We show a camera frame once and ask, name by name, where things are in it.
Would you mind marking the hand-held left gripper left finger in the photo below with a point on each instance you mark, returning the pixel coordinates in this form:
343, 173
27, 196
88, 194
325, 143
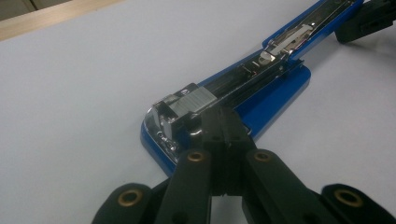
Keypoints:
214, 137

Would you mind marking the blue stapler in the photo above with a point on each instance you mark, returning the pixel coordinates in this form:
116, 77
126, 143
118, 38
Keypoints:
274, 93

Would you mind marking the wooden table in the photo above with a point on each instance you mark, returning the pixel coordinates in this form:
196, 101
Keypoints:
46, 20

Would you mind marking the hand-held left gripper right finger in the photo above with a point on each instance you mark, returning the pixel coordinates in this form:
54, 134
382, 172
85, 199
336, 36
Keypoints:
238, 137

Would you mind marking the silver staple strip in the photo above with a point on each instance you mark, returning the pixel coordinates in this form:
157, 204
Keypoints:
194, 99

